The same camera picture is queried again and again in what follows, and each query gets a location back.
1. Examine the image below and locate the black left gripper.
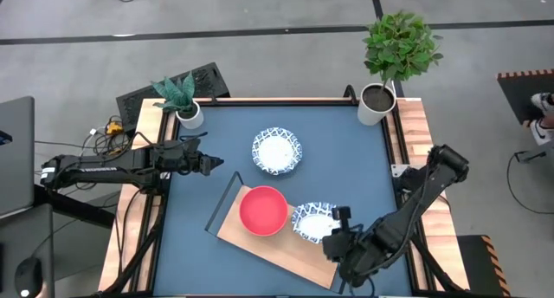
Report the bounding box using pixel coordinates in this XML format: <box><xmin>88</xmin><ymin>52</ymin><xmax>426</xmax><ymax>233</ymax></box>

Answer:
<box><xmin>186</xmin><ymin>150</ymin><xmax>225</xmax><ymax>177</ymax></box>

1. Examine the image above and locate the red bowl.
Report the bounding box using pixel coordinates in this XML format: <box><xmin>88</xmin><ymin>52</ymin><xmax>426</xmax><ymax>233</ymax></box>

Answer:
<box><xmin>238</xmin><ymin>185</ymin><xmax>289</xmax><ymax>237</ymax></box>

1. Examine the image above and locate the snake plant in white pot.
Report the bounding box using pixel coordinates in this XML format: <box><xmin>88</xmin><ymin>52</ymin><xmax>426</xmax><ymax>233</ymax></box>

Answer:
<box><xmin>151</xmin><ymin>71</ymin><xmax>205</xmax><ymax>131</ymax></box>

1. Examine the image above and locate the wooden tray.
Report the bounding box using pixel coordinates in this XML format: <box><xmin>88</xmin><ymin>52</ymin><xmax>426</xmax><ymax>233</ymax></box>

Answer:
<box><xmin>204</xmin><ymin>171</ymin><xmax>347</xmax><ymax>291</ymax></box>

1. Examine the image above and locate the wooden table side panel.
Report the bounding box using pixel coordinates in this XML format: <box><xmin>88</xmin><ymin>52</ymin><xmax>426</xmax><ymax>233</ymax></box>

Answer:
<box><xmin>384</xmin><ymin>97</ymin><xmax>472</xmax><ymax>291</ymax></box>
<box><xmin>98</xmin><ymin>97</ymin><xmax>178</xmax><ymax>293</ymax></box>

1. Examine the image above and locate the yellow power plug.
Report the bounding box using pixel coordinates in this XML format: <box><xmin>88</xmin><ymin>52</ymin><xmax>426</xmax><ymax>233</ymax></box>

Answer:
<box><xmin>106</xmin><ymin>120</ymin><xmax>126</xmax><ymax>137</ymax></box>

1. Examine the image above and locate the black mat with orange edge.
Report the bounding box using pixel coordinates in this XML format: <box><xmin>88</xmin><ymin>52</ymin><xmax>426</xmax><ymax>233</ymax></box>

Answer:
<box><xmin>456</xmin><ymin>234</ymin><xmax>512</xmax><ymax>297</ymax></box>
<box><xmin>496</xmin><ymin>68</ymin><xmax>554</xmax><ymax>125</ymax></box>

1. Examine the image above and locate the grey laptop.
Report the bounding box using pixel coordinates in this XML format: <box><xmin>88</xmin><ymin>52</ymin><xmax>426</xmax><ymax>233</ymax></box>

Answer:
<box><xmin>0</xmin><ymin>95</ymin><xmax>35</xmax><ymax>217</ymax></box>

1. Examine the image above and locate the dark grey desk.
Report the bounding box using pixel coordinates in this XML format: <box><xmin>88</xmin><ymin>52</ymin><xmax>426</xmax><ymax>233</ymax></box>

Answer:
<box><xmin>0</xmin><ymin>202</ymin><xmax>55</xmax><ymax>298</ymax></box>

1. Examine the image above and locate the leafy plant in white pot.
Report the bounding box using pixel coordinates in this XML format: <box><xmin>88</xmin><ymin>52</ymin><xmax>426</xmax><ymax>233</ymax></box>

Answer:
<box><xmin>357</xmin><ymin>10</ymin><xmax>445</xmax><ymax>127</ymax></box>

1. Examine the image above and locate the black computer mouse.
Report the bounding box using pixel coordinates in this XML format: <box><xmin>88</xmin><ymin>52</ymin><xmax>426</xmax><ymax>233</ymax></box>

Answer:
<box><xmin>14</xmin><ymin>256</ymin><xmax>43</xmax><ymax>298</ymax></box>

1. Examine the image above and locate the person's foot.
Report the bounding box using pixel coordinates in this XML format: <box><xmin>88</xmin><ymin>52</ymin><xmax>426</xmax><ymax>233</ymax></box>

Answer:
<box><xmin>521</xmin><ymin>115</ymin><xmax>554</xmax><ymax>146</ymax></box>
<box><xmin>531</xmin><ymin>92</ymin><xmax>554</xmax><ymax>117</ymax></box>

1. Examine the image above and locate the black metal table frame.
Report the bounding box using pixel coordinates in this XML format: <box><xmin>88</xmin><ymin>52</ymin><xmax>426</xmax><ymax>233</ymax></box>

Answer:
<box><xmin>129</xmin><ymin>84</ymin><xmax>471</xmax><ymax>298</ymax></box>

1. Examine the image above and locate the black floor cable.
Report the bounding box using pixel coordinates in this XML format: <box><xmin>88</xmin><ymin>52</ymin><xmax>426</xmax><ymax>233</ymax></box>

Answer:
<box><xmin>506</xmin><ymin>152</ymin><xmax>554</xmax><ymax>216</ymax></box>

